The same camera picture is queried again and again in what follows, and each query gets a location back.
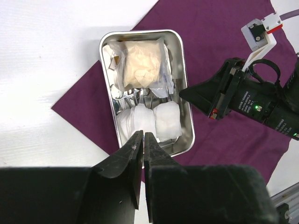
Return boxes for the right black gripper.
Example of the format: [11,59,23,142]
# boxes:
[179,58,290,130]

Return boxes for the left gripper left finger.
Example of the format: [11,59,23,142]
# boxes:
[0,131,143,224]

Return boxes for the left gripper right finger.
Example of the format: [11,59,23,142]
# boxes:
[144,133,279,224]

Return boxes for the white gauze pad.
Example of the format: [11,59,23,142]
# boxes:
[153,101,182,142]
[116,104,157,145]

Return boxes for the purple surgical drape cloth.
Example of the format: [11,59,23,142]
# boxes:
[52,0,291,181]

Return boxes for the stainless steel instrument tray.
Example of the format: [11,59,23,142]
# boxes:
[99,29,195,156]

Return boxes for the long steel forceps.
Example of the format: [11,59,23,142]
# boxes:
[127,88,151,105]

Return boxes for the bagged beige gloves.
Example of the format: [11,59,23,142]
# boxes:
[108,38,167,91]

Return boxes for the straight steel scissors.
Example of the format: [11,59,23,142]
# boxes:
[110,84,127,101]

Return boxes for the orange adhesive strip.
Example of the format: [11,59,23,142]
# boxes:
[108,55,120,70]

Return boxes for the clear suture packet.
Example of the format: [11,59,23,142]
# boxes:
[150,44,174,98]

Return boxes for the white blue label packet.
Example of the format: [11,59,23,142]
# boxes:
[102,45,116,69]

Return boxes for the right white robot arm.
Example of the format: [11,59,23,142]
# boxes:
[179,58,299,140]

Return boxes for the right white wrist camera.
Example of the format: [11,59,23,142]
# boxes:
[241,13,283,71]

